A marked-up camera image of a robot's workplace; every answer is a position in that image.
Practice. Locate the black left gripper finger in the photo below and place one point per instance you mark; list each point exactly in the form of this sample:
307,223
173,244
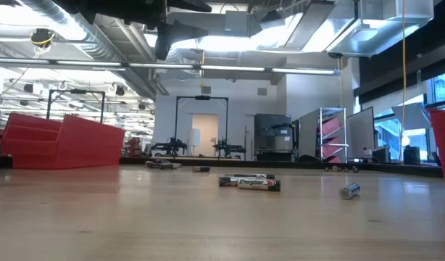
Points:
168,36

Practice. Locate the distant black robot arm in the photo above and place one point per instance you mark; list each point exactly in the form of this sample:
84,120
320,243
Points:
170,148
228,148

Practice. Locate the grey ceiling box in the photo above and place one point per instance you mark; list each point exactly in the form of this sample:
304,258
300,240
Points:
236,21

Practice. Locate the light wooden door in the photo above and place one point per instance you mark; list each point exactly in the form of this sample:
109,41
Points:
208,130

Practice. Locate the distant red bin stack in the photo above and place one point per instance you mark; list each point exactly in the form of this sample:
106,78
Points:
134,146

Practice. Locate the black battery white print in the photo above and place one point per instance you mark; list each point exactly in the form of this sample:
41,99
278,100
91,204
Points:
155,164
173,166

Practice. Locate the dark black battery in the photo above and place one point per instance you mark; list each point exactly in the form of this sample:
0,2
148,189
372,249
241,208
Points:
201,169

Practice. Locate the black cabinet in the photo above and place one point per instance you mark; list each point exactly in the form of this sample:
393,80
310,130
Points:
273,127

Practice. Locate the red shelf bin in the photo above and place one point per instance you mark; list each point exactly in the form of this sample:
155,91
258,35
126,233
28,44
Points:
331,140
332,127

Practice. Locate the grey panel board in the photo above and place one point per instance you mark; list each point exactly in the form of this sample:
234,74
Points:
360,134

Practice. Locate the plain silver battery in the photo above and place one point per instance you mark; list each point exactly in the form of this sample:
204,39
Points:
349,191

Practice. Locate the small black monitor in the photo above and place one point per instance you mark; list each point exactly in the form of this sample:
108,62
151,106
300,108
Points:
381,154

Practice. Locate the black box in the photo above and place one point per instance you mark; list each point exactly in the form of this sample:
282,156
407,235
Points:
412,155

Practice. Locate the round silver ventilation duct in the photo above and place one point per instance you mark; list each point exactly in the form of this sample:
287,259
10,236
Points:
95,40

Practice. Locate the black gantry frame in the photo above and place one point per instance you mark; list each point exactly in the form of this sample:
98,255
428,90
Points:
77,91
202,97

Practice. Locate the angled silver duct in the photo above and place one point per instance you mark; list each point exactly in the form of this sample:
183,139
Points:
309,25

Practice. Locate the black table edge frame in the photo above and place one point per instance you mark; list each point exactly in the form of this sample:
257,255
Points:
298,165

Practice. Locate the large rectangular silver duct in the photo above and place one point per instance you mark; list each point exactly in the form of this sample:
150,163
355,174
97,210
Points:
382,32

